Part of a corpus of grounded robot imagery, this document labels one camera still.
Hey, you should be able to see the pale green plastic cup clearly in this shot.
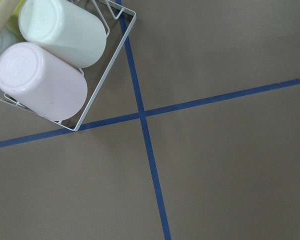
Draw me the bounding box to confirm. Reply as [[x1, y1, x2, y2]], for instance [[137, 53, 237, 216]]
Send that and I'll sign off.
[[18, 0, 107, 68]]

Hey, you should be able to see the pink plastic cup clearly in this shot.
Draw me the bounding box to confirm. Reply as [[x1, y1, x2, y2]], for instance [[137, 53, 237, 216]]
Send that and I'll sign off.
[[0, 42, 88, 121]]

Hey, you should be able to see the white wire cup rack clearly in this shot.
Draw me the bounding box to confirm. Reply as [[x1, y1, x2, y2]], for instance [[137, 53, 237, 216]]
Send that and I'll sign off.
[[0, 0, 137, 132]]

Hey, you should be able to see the yellow green plastic cup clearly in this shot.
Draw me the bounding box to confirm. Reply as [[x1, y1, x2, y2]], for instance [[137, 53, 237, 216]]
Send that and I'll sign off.
[[6, 0, 25, 40]]

